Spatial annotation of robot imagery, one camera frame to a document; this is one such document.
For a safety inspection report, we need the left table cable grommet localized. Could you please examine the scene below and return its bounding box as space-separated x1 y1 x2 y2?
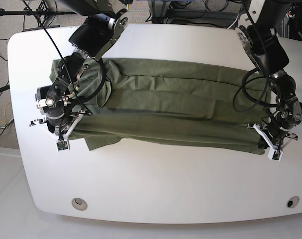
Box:
71 198 88 211

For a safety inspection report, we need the black tripod stand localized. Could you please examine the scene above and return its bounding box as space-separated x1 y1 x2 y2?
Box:
0 0 73 32

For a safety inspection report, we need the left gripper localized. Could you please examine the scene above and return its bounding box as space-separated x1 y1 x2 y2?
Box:
247 120 299 153

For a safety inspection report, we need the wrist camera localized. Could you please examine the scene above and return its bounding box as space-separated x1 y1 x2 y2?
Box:
56 140 69 152
268 148 283 162

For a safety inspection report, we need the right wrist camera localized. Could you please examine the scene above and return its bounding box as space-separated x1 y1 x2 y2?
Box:
56 140 69 152

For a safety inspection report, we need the right table cable grommet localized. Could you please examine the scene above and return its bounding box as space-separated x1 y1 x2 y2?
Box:
287 196 300 208

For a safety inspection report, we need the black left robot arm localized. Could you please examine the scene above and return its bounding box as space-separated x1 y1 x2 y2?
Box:
235 0 302 154

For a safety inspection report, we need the table cable grommet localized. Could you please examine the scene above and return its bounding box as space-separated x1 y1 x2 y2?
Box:
287 196 300 208
71 198 88 211

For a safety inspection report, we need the yellow floor cable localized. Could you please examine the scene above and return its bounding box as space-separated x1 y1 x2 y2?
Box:
0 101 14 128

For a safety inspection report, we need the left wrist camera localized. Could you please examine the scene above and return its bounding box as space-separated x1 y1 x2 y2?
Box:
268 148 283 162

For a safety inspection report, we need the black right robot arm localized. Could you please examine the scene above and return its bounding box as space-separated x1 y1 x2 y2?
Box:
30 0 131 150

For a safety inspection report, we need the olive green T-shirt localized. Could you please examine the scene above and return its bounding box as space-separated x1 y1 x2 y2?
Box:
49 57 273 156

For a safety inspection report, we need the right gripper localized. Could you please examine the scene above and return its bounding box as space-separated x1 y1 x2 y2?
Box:
29 112 92 142

